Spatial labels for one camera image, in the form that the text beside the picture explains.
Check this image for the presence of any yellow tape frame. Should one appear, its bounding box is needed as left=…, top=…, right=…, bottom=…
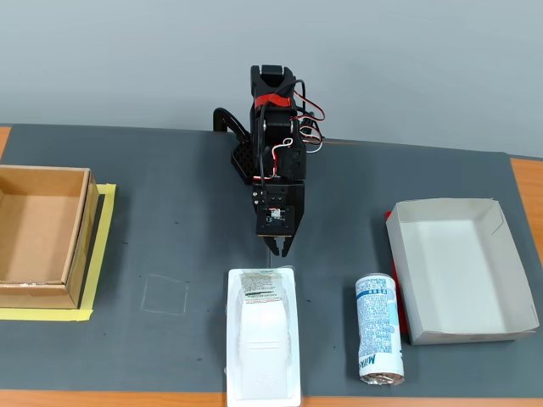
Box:
left=0, top=182, right=118, bottom=322

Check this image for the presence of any black camera cable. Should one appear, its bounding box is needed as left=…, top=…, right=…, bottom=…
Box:
left=258, top=79, right=306, bottom=200

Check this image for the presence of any white blue Milkis can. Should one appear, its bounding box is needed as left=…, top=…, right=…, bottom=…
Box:
left=354, top=273, right=406, bottom=387

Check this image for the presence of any sandwich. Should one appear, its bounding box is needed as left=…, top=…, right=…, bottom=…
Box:
left=224, top=265, right=303, bottom=407

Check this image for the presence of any gray paper box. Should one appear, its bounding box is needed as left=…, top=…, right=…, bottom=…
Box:
left=384, top=197, right=540, bottom=347

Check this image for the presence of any black table clamp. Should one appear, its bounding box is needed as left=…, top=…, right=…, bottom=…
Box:
left=212, top=108, right=249, bottom=141

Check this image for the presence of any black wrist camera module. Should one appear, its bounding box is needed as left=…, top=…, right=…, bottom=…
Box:
left=255, top=205, right=295, bottom=237

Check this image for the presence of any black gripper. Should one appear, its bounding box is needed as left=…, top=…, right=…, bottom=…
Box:
left=252, top=181, right=306, bottom=259

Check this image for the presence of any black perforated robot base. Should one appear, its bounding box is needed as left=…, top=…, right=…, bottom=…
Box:
left=230, top=139, right=255, bottom=187

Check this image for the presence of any long red white servo cable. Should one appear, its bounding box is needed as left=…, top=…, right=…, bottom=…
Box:
left=292, top=79, right=327, bottom=154

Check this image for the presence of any red tape on arm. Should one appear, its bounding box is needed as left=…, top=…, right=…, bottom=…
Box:
left=254, top=93, right=294, bottom=109

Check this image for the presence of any red sheet under box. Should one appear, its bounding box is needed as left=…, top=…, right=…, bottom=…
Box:
left=383, top=210, right=412, bottom=337

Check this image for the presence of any brown cardboard box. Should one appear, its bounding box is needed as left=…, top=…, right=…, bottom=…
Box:
left=0, top=164, right=101, bottom=309

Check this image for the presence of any dark gray table mat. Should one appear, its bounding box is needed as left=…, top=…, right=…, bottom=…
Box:
left=0, top=122, right=543, bottom=393

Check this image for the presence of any short red white servo cable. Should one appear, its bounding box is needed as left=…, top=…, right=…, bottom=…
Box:
left=259, top=137, right=297, bottom=181

